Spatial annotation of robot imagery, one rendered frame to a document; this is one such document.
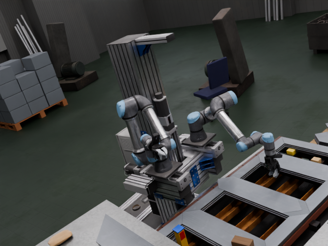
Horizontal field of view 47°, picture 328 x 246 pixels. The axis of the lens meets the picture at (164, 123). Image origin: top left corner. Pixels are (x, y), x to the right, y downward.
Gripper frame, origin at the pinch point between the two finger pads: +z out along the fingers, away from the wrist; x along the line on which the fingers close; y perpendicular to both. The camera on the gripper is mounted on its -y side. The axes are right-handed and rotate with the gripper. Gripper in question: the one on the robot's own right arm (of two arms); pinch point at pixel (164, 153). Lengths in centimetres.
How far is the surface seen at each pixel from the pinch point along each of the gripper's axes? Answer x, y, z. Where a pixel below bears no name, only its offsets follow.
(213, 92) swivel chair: -211, 79, -308
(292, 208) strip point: -72, 52, 29
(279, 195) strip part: -75, 52, 14
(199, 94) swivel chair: -194, 82, -321
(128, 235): 34, 42, 7
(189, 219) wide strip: -14, 60, -9
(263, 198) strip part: -65, 53, 8
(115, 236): 41, 43, 2
